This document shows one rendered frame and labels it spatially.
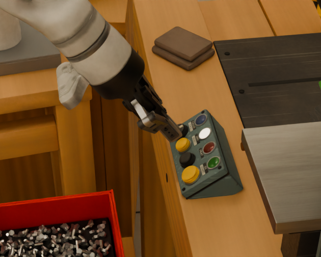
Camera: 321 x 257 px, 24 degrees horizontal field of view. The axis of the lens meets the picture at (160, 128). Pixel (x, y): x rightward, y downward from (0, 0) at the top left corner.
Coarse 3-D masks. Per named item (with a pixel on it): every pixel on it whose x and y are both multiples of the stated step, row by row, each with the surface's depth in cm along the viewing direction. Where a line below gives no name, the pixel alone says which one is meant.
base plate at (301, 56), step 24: (216, 48) 146; (240, 48) 146; (264, 48) 146; (288, 48) 146; (312, 48) 146; (240, 72) 140; (264, 72) 140; (288, 72) 140; (312, 72) 140; (240, 96) 134; (264, 96) 134; (288, 96) 134; (312, 96) 134; (264, 120) 129; (288, 120) 129
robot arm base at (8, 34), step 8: (0, 8) 143; (0, 16) 144; (8, 16) 145; (0, 24) 145; (8, 24) 146; (16, 24) 148; (0, 32) 146; (8, 32) 147; (16, 32) 149; (0, 40) 147; (8, 40) 148; (16, 40) 150; (0, 48) 148; (8, 48) 149
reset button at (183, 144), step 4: (180, 140) 119; (184, 140) 118; (188, 140) 118; (176, 144) 119; (180, 144) 118; (184, 144) 118; (188, 144) 118; (176, 148) 119; (180, 148) 118; (184, 148) 118
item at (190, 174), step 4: (188, 168) 114; (192, 168) 113; (196, 168) 113; (184, 172) 114; (188, 172) 113; (192, 172) 113; (196, 172) 113; (184, 176) 113; (188, 176) 113; (192, 176) 112; (196, 176) 112; (184, 180) 113; (188, 180) 113; (192, 180) 112
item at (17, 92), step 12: (24, 72) 148; (36, 72) 148; (48, 72) 148; (0, 84) 145; (12, 84) 145; (24, 84) 145; (36, 84) 145; (48, 84) 145; (0, 96) 142; (12, 96) 142; (24, 96) 143; (36, 96) 144; (48, 96) 145; (84, 96) 147; (0, 108) 143; (12, 108) 144; (24, 108) 145; (36, 108) 146
